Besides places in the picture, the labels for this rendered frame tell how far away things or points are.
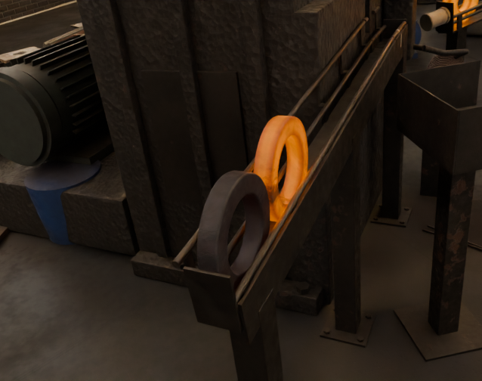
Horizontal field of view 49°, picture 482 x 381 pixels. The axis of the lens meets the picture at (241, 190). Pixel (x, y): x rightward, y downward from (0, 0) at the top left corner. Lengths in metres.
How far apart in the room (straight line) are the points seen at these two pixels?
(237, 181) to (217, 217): 0.06
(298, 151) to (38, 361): 1.08
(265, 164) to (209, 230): 0.18
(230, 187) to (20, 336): 1.23
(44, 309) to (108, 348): 0.33
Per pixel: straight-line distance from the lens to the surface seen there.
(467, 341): 1.59
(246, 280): 0.77
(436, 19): 2.03
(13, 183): 2.25
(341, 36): 1.46
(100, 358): 1.65
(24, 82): 2.06
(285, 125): 0.88
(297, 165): 0.99
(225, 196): 0.72
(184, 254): 0.76
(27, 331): 1.85
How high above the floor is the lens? 1.11
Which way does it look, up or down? 29 degrees down
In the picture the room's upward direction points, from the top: 8 degrees counter-clockwise
